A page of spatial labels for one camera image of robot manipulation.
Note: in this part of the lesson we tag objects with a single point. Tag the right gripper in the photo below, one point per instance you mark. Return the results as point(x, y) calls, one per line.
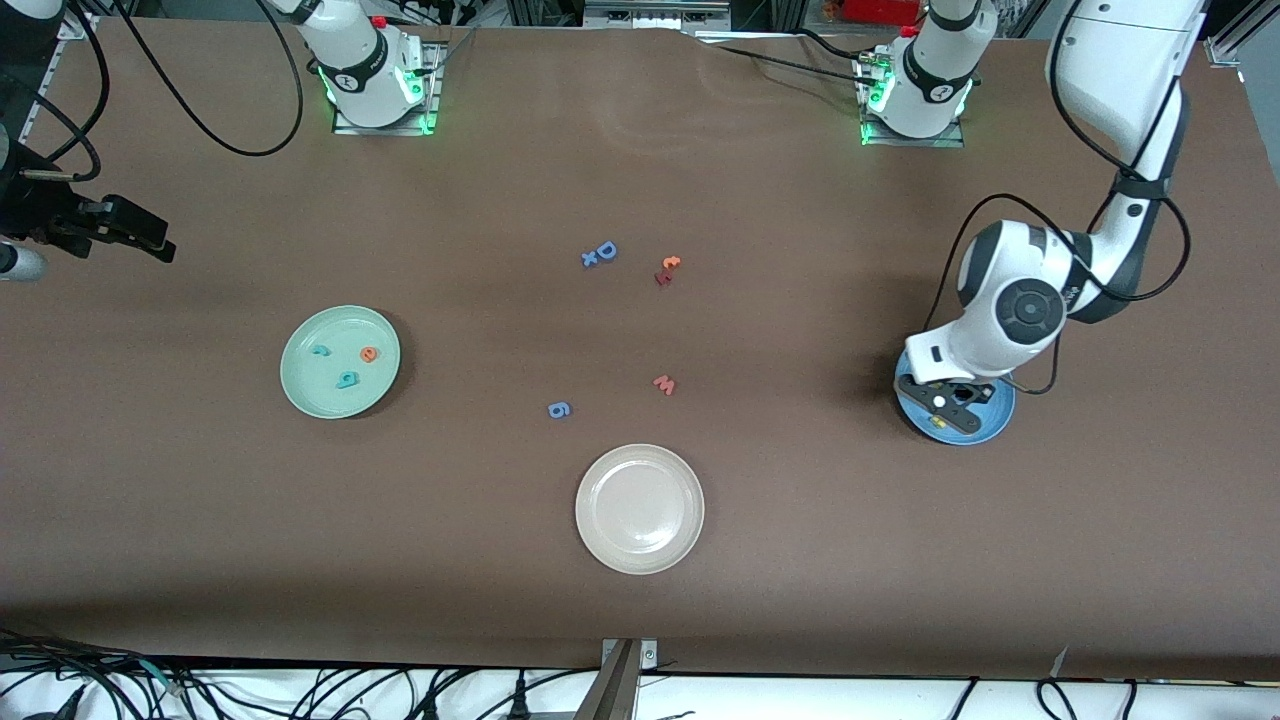
point(42, 222)

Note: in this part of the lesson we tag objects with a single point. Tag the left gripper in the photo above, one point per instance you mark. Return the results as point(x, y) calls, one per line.
point(961, 392)

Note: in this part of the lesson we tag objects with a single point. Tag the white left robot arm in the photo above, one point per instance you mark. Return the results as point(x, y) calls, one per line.
point(1120, 50)

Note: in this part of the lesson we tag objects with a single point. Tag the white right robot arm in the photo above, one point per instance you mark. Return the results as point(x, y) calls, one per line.
point(360, 60)

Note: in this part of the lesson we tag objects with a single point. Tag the blue plate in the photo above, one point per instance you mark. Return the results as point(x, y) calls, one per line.
point(1000, 420)

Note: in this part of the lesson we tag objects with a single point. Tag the mint green plate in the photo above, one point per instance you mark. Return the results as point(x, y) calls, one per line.
point(310, 385)

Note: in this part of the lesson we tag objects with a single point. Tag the white paper flap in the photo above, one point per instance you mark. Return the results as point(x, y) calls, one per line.
point(1061, 658)

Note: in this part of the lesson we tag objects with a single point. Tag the brown table cover mat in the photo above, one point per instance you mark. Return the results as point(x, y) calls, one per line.
point(200, 500)

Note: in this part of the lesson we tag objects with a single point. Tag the pink foam letter w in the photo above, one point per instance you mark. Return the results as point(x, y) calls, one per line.
point(665, 385)

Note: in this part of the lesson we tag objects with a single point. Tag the beige plate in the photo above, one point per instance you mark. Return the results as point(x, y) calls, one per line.
point(640, 510)

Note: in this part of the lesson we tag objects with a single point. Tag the red box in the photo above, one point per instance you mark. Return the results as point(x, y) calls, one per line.
point(870, 10)

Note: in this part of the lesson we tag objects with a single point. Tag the blue foam letter D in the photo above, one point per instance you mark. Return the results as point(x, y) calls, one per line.
point(600, 251)

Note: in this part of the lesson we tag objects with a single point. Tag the blue foam letter g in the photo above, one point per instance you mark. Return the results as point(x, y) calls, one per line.
point(559, 410)

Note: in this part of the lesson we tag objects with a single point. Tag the aluminium corner profile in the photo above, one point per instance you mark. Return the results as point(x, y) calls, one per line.
point(1222, 50)

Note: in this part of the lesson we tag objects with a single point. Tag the aluminium corner bracket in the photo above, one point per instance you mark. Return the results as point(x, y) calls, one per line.
point(82, 25)

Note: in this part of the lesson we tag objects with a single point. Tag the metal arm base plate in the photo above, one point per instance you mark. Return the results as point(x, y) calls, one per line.
point(345, 128)
point(955, 143)

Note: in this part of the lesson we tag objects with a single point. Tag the aluminium frame post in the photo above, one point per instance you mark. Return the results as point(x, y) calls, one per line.
point(615, 690)

